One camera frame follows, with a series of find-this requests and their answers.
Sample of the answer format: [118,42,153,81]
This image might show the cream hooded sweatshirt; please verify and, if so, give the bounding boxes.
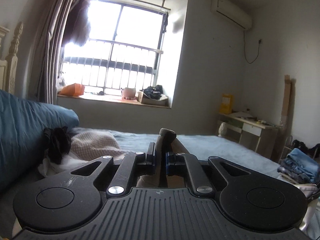
[137,128,190,188]

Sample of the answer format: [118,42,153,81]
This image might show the grey bed blanket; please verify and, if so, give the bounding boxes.
[1,130,280,238]

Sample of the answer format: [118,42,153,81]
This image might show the pink white knitted garment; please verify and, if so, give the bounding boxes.
[71,131,134,161]

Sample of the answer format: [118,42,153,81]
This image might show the white round stool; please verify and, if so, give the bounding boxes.
[218,122,228,138]

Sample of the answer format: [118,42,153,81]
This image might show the yellow box on desk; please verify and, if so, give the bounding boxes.
[219,94,233,114]

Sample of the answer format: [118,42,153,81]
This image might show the box with dark items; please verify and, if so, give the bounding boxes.
[137,85,169,107]

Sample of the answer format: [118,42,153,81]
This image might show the black crumpled garment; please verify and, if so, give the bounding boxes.
[43,126,71,165]

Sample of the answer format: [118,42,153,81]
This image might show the light grey shirt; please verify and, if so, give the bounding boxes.
[37,152,87,178]

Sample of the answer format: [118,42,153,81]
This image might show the white desk with drawers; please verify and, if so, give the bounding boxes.
[217,113,278,159]

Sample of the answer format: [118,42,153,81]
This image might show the pink pot on windowsill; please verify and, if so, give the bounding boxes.
[121,87,136,100]

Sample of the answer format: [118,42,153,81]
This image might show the orange bag on windowsill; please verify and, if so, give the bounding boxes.
[59,83,85,96]

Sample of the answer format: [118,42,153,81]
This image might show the teal blue duvet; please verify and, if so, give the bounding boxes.
[1,90,79,192]

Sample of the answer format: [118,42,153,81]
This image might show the folded blue jeans pile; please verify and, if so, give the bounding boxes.
[277,148,319,184]

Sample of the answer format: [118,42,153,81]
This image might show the dark garment hanging at window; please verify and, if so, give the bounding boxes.
[61,0,91,47]

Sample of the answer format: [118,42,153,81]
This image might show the cream carved headboard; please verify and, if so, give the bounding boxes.
[1,22,24,94]

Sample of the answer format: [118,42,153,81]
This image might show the grey curtain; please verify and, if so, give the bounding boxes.
[28,0,74,104]

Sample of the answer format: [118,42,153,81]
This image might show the cardboard sheet against wall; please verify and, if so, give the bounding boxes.
[280,75,291,150]

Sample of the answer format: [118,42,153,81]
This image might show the black power cable on wall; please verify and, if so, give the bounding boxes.
[242,28,264,65]

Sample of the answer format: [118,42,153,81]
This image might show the white wall air conditioner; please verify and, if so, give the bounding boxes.
[211,0,253,30]

